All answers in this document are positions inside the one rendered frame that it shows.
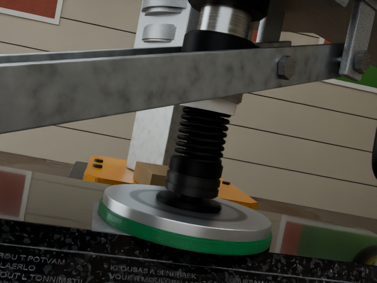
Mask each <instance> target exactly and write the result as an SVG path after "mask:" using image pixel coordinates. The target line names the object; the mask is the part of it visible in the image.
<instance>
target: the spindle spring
mask: <svg viewBox="0 0 377 283"><path fill-rule="evenodd" d="M182 111H183V112H184V113H186V114H182V115H181V118H182V119H184V120H186V121H180V125H181V126H184V127H179V129H178V131H179V132H181V133H184V134H192V135H200V136H207V137H212V138H216V139H208V138H201V137H197V136H189V135H183V134H178V135H177V138H178V139H181V140H186V141H187V140H188V141H192V142H198V143H206V144H214V146H212V145H203V144H195V143H189V142H185V141H176V145H177V146H180V147H185V148H191V149H198V150H205V151H211V152H213V153H208V152H199V151H195V150H188V149H185V148H179V147H176V148H175V149H174V151H175V152H176V153H181V154H186V155H190V156H197V157H204V158H211V159H201V158H194V157H188V156H181V158H182V159H186V160H189V161H194V162H200V163H206V164H210V165H220V164H221V163H222V160H221V159H220V158H222V157H223V153H222V152H221V151H224V146H222V145H224V144H225V143H226V141H225V140H224V139H223V138H226V137H227V133H225V132H223V131H228V127H227V126H226V125H228V124H229V123H230V121H229V120H228V119H226V118H230V117H231V115H228V114H225V113H220V112H214V111H209V110H205V109H200V108H192V107H184V108H183V109H182ZM192 113H198V114H202V115H210V116H218V117H220V118H214V117H206V116H199V115H192ZM223 117H226V118H223ZM191 120H194V121H201V122H209V123H214V124H218V125H210V124H203V123H198V122H191ZM185 127H188V128H185ZM190 127H196V128H201V129H208V130H216V131H217V132H212V131H205V130H197V129H190Z"/></svg>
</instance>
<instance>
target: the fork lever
mask: <svg viewBox="0 0 377 283"><path fill-rule="evenodd" d="M253 43H254V44H255V45H256V46H259V47H260V48H248V49H229V50H219V51H201V52H183V53H181V50H182V45H181V46H168V47H144V48H120V49H96V50H84V51H60V52H36V53H13V54H0V134H5V133H12V132H16V131H23V130H29V129H36V128H40V127H46V126H53V125H59V124H66V123H70V122H76V121H83V120H89V119H94V118H100V117H107V116H113V115H120V114H124V113H130V112H137V111H143V110H147V109H154V108H161V107H167V106H174V105H178V104H184V103H191V102H198V101H204V100H208V99H215V98H221V97H228V96H232V95H239V94H245V93H252V92H258V91H262V90H269V89H275V88H282V87H286V86H293V85H299V84H306V83H312V82H316V81H323V80H329V79H336V78H340V77H344V76H341V75H340V74H339V68H340V65H341V60H342V55H343V50H344V45H345V43H330V44H312V45H294V46H291V43H292V42H291V41H276V42H253ZM354 66H355V69H356V71H357V72H358V73H359V74H364V73H365V72H366V71H367V69H368V68H369V67H370V55H369V53H368V52H367V50H364V49H362V50H360V51H359V53H358V54H357V55H356V57H355V61H354Z"/></svg>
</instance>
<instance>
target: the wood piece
mask: <svg viewBox="0 0 377 283"><path fill-rule="evenodd" d="M167 170H169V167H168V166H164V165H157V164H153V163H146V162H139V161H136V164H135V170H134V176H133V179H134V180H135V181H136V182H137V183H138V184H143V185H155V186H164V184H165V180H166V179H167V177H166V175H167Z"/></svg>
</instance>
